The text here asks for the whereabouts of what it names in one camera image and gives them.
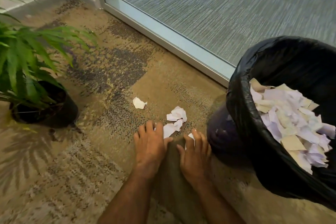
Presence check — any dark grey waste bin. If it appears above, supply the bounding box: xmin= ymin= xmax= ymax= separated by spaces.
xmin=206 ymin=104 xmax=254 ymax=168

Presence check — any large crumpled white paper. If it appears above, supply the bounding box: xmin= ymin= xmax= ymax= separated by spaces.
xmin=166 ymin=106 xmax=188 ymax=123

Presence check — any pile of torn paper scraps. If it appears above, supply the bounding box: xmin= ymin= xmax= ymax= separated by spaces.
xmin=249 ymin=78 xmax=336 ymax=175

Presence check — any black plastic bin bag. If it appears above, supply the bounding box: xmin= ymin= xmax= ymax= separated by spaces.
xmin=226 ymin=36 xmax=336 ymax=212

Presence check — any small crumpled white paper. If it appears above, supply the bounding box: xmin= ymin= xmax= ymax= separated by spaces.
xmin=132 ymin=97 xmax=148 ymax=110

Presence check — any person's left forearm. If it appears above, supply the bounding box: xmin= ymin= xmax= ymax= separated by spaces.
xmin=97 ymin=171 xmax=159 ymax=224

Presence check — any black plant pot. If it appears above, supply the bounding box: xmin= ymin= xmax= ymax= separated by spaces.
xmin=9 ymin=81 xmax=79 ymax=129

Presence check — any grey baseboard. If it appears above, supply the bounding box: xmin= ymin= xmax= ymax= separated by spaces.
xmin=0 ymin=0 xmax=95 ymax=21

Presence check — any grey metal door frame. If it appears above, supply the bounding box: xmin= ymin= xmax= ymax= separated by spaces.
xmin=86 ymin=0 xmax=236 ymax=88

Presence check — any flat torn white paper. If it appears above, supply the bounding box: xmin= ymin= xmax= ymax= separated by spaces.
xmin=154 ymin=119 xmax=184 ymax=139

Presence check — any green leafy plant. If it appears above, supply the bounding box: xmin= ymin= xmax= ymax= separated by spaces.
xmin=0 ymin=0 xmax=98 ymax=110

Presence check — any person's left hand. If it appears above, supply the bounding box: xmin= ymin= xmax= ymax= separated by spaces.
xmin=134 ymin=121 xmax=174 ymax=177

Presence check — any white paper scrap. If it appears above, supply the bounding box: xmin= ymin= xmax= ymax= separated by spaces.
xmin=185 ymin=133 xmax=196 ymax=151

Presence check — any person's right hand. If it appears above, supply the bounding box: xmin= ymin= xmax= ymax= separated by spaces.
xmin=176 ymin=129 xmax=212 ymax=183

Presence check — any olive trouser leg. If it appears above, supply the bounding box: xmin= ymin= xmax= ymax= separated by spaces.
xmin=152 ymin=137 xmax=208 ymax=224

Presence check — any person's right forearm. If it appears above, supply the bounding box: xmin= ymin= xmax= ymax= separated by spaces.
xmin=193 ymin=177 xmax=246 ymax=224

